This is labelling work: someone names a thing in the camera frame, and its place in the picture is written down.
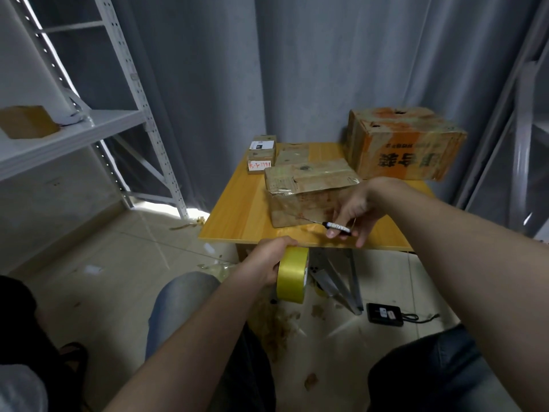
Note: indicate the person's left forearm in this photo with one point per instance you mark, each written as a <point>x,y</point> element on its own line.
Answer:
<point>197,347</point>

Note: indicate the person's left hand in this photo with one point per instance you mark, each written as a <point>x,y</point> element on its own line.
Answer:
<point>266,257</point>

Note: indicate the grey curtain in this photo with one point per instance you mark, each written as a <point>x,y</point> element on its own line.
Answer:
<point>257,64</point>

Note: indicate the yellow tape roll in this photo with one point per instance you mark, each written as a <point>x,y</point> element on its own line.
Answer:
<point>292,274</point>

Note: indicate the person's right leg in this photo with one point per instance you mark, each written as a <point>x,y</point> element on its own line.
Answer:
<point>437,373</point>

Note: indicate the person's right forearm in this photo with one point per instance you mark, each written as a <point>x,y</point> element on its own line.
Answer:
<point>480,287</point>

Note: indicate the long white-labelled cardboard box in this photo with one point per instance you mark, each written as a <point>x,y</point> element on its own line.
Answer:
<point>262,152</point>

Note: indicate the black power adapter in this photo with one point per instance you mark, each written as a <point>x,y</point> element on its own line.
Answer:
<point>385,315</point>

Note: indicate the small cardboard box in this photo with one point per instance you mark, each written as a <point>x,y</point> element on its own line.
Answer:
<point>292,152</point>

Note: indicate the black sandal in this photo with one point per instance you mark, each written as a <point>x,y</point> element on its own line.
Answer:
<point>73,360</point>

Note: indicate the yellow wooden table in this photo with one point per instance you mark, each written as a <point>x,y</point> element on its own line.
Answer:
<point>236,218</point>

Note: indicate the medium brown cardboard box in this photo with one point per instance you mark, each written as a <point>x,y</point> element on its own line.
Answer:
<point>300,189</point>

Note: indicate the person's right hand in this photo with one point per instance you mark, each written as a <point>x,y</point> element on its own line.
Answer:
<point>365,210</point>

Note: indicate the large orange print cardboard box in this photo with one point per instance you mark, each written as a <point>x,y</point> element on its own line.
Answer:
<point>407,141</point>

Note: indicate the grey metal shelf unit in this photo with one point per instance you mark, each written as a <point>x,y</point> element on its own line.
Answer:
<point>77,128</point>
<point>515,150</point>

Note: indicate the tape scraps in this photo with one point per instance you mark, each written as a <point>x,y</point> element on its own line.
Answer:
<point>274,326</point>

